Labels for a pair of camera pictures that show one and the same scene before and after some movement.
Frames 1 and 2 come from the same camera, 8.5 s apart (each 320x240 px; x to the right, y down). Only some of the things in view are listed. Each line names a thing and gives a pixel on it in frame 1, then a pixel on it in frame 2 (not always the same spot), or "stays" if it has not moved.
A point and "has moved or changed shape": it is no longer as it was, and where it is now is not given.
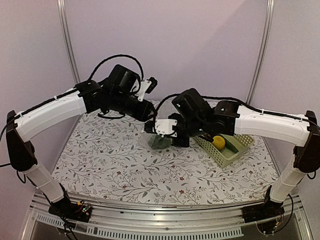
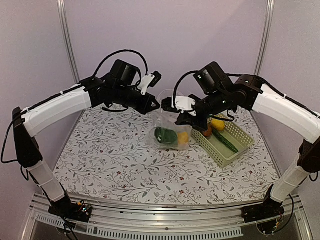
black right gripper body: x=193 y=127 -> x=216 y=102
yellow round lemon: x=218 y=142 has moved or changed shape
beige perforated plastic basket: x=225 y=157 stays
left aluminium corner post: x=61 y=5 stays
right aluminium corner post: x=263 y=50 stays
